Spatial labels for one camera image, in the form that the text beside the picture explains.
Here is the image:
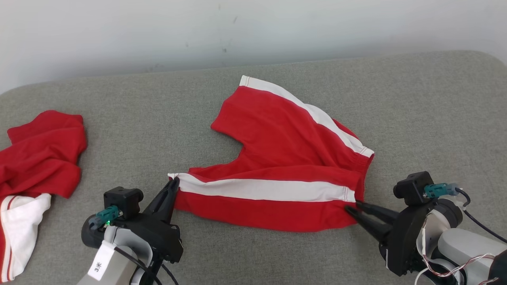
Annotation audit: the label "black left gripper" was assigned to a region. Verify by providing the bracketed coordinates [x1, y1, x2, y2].
[119, 178, 184, 285]

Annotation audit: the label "teal camera connector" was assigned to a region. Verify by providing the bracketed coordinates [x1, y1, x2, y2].
[89, 205, 123, 230]
[424, 183, 460, 198]

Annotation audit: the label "red shorts with white stripes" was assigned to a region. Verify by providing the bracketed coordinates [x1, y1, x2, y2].
[168, 75, 375, 232]

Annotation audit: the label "white paper label tag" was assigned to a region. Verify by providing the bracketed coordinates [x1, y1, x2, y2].
[88, 241, 116, 281]

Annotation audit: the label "teal left camera connector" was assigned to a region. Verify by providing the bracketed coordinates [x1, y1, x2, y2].
[89, 205, 123, 230]

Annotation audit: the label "red white right arm wires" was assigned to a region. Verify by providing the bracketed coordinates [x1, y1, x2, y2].
[414, 222, 500, 285]

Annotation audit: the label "red basketball jersey white trim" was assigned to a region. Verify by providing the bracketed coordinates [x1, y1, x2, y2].
[0, 110, 88, 282]

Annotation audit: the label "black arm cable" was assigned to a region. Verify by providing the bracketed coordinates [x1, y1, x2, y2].
[455, 188, 507, 244]
[114, 246, 179, 285]

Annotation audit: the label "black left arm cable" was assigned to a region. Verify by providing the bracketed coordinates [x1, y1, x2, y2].
[114, 246, 179, 285]

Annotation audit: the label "teal right camera connector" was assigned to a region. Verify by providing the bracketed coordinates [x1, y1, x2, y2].
[424, 183, 460, 198]

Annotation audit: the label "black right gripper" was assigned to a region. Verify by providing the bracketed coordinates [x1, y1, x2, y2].
[345, 201, 437, 277]

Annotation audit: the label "grey fabric sofa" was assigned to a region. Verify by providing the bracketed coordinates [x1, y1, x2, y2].
[0, 50, 507, 285]

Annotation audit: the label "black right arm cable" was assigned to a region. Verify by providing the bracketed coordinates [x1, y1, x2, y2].
[455, 188, 507, 244]

